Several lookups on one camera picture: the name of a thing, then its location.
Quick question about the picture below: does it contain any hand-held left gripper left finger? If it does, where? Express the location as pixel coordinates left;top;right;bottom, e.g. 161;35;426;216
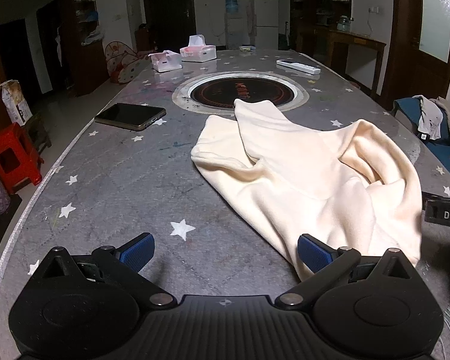
40;232;177;310

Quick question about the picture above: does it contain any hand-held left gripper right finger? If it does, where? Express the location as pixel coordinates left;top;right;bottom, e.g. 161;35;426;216
274;233;418;310

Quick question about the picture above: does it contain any cream fleece garment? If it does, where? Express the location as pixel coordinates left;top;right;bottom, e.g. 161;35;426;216
190;98;424;282

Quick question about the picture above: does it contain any grey clothes pile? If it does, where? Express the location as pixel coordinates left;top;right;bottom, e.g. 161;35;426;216
416;95;450;141

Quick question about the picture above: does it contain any grey star-print tablecloth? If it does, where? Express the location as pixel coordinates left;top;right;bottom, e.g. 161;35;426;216
0;49;450;360

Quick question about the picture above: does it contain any black smartphone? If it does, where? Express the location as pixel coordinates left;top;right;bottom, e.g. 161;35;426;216
94;103;167;132

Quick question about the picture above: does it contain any small wooden stool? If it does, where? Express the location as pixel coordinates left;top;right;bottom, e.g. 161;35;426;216
28;114;52;154

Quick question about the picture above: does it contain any red plastic stool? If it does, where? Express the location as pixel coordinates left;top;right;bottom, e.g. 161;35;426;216
0;122;43;194

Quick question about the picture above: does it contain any round built-in induction cooker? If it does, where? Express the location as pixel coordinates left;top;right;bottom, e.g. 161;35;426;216
172;72;309;112

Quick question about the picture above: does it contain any wooden door with glass pane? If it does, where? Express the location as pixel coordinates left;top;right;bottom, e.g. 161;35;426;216
392;0;450;109

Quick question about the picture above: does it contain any white remote control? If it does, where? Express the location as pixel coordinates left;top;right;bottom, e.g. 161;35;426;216
277;59;321;76

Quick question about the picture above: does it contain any spotted kids play tent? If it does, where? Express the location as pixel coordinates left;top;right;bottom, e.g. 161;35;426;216
104;41;151;84

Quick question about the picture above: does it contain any wooden side desk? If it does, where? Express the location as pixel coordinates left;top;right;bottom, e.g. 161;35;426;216
315;24;387;98

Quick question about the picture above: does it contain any white paper sack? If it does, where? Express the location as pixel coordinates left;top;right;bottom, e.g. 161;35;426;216
0;80;32;126

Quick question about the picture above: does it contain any pink white tissue box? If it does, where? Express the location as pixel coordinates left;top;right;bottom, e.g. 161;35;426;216
180;35;217;62

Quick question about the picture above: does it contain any dark wooden bookshelf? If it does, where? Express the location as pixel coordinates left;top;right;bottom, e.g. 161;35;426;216
62;0;109;96

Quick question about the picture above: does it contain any white refrigerator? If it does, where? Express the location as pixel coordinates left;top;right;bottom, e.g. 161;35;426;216
252;0;279;50

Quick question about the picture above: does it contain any water dispenser with blue bottle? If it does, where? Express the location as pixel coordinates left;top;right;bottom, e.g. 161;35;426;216
225;0;244;50

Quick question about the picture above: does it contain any dark wooden door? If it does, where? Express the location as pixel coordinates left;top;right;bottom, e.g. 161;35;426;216
142;0;193;51

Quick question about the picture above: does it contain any dark wooden shelf cabinet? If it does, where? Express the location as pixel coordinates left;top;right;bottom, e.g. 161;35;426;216
290;0;353;57

